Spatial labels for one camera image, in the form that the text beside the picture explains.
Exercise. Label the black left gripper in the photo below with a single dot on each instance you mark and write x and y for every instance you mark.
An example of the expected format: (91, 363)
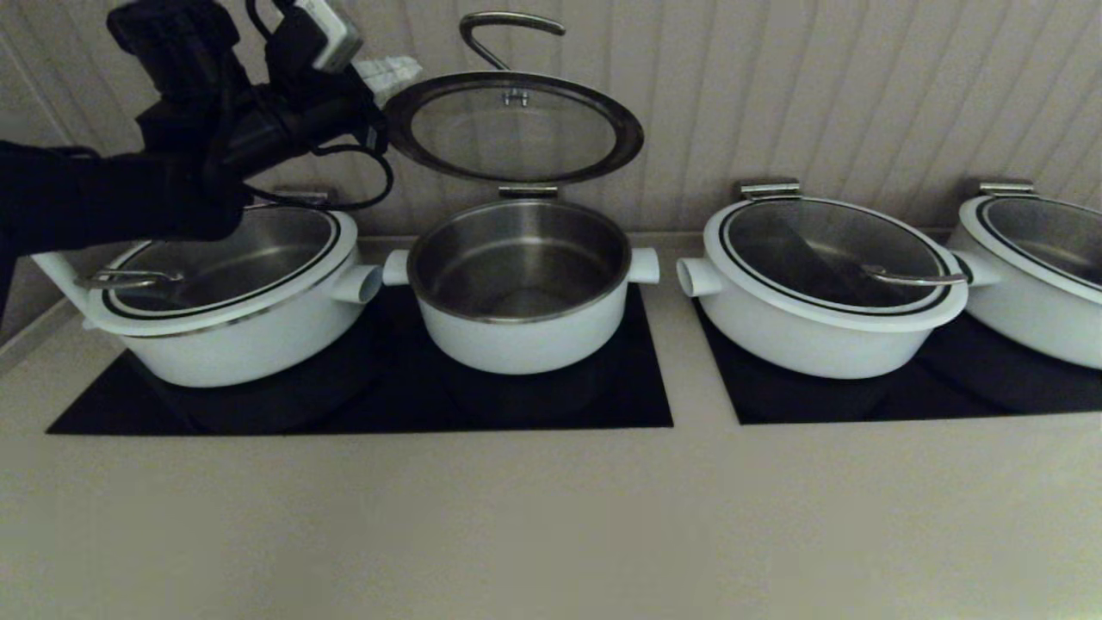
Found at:
(327, 108)

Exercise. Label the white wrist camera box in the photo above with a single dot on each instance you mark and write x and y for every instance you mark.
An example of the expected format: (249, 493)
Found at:
(331, 34)

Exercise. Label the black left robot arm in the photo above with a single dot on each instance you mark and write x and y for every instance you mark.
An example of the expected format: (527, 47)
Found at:
(103, 189)

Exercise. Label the small white pot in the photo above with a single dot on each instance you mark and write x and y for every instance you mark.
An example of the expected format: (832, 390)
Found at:
(525, 344)

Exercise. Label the black glass cooktop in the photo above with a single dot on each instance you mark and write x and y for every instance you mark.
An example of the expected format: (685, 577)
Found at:
(603, 396)
(947, 396)

